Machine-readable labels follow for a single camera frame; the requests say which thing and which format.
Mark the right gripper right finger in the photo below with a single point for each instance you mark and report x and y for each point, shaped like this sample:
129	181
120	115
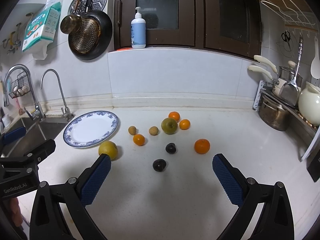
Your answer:
275	220

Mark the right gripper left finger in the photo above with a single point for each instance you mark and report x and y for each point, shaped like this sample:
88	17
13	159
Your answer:
47	219

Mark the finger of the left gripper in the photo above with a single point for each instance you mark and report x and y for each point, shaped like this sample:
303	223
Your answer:
37	154
9	137

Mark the yellow pear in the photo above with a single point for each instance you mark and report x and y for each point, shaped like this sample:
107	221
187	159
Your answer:
109	148

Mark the brown kiwi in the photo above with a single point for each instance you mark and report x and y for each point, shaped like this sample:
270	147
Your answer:
153	130
132	130

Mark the large orange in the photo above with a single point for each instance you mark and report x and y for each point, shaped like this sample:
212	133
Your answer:
202	146

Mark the dark plum front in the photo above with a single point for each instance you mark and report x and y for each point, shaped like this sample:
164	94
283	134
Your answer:
159	165

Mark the dark plum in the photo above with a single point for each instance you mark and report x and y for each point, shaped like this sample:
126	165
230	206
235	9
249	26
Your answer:
159	165
171	148

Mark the green apple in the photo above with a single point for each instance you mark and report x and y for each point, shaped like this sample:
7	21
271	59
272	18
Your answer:
169	125

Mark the large kitchen faucet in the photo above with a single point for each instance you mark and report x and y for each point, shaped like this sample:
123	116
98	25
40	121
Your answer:
38	112

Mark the person hand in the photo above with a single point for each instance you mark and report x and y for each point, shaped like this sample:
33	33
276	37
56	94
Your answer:
15	212

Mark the stainless steel sink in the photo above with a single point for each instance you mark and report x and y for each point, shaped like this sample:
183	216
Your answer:
37	133

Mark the blue white porcelain plate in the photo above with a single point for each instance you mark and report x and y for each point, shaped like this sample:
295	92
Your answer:
90	129

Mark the metal dish rack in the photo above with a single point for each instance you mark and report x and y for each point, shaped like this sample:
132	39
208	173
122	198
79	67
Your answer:
302	127

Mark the steel cooking pot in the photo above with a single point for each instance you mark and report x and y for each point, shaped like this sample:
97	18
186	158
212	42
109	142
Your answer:
273	114

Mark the teal tissue box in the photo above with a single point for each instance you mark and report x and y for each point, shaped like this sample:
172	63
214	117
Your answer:
40	31

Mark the black frying pan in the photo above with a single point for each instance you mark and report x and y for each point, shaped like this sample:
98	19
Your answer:
104	39

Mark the white ceramic jug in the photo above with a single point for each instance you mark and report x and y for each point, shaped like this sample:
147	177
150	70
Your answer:
309	104

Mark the steel spatula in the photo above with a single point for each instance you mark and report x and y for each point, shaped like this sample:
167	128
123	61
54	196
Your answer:
290	92

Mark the brass strainer ladle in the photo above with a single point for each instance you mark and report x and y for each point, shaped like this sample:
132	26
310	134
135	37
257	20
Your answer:
82	33

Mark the small orange beside apple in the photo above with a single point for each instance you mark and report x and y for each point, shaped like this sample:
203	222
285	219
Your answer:
184	124

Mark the white rice spoon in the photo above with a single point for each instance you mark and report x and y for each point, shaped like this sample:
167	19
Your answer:
315	64

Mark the round steamer rack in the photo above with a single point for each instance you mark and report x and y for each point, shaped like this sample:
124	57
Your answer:
80	7

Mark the blue soap pump bottle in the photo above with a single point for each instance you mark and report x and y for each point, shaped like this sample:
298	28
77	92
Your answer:
138	30

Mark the black scissors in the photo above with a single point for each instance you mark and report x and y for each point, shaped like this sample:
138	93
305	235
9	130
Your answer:
286	37

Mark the wire sink basket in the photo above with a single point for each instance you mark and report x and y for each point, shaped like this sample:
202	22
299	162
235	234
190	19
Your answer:
20	86

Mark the white handled knife lower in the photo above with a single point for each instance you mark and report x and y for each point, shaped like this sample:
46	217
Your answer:
258	69

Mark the white handled knife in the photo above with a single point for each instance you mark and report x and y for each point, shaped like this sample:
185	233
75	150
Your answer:
266	61
258	69

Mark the white handled knife upper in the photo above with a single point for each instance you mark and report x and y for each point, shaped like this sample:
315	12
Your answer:
266	61

